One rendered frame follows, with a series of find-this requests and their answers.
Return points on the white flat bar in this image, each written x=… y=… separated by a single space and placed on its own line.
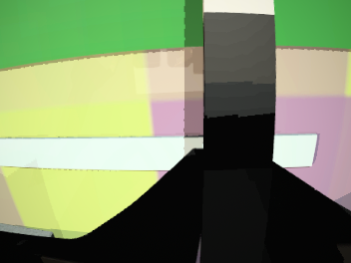
x=154 y=153

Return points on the green flat mat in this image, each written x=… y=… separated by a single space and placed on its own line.
x=32 y=31

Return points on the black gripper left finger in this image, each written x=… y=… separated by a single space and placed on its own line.
x=162 y=226

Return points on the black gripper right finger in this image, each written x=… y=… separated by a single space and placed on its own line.
x=303 y=225

